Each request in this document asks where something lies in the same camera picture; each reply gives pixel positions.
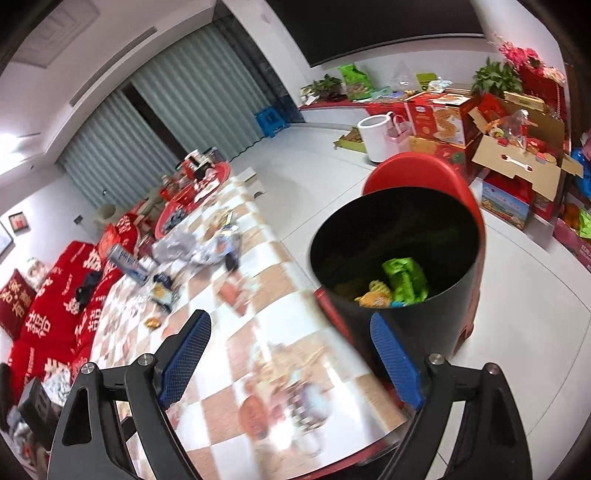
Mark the small plant on shelf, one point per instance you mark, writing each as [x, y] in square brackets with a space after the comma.
[328, 88]

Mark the large black television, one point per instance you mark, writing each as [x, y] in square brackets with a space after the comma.
[326, 30]

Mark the blue white carton box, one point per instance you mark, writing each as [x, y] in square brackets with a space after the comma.
[127, 264]

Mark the white trash can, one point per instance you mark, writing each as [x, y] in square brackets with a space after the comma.
[373, 130]

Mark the green plastic bag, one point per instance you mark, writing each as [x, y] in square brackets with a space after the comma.
[407, 281]

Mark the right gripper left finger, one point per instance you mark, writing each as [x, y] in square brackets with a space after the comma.
[178, 356]

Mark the open cardboard box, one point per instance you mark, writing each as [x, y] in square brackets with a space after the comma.
[518, 142]

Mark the green potted plant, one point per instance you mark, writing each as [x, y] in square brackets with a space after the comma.
[496, 78]

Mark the yellow foam fruit net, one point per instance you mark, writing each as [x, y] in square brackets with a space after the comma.
[379, 296]

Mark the red embroidered pillow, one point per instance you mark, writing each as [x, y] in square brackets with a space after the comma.
[16, 299]

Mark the red round tray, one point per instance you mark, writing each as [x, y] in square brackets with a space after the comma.
[192, 196]

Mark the green snack bag on shelf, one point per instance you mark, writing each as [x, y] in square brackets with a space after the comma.
[357, 83]

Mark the grey window curtain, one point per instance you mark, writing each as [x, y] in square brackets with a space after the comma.
[202, 93]

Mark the red flower bouquet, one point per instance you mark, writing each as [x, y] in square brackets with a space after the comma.
[529, 59]

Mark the pink gift bag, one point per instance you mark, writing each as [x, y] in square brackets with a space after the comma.
[398, 136]

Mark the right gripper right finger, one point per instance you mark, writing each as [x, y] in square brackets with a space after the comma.
[403, 372]

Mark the framed wall picture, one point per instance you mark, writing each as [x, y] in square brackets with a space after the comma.
[18, 222]

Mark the red sofa cover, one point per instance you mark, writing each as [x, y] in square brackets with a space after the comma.
[60, 323]

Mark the red cookie gift box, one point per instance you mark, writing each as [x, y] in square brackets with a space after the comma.
[442, 117]

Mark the silver crumpled foil bag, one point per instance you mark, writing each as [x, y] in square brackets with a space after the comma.
[187, 247]

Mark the black trash bin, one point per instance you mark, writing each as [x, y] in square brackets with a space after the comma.
[397, 267]

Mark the blue plastic stool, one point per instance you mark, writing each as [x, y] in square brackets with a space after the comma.
[270, 122]

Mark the red plastic stool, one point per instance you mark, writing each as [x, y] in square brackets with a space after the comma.
[429, 184]

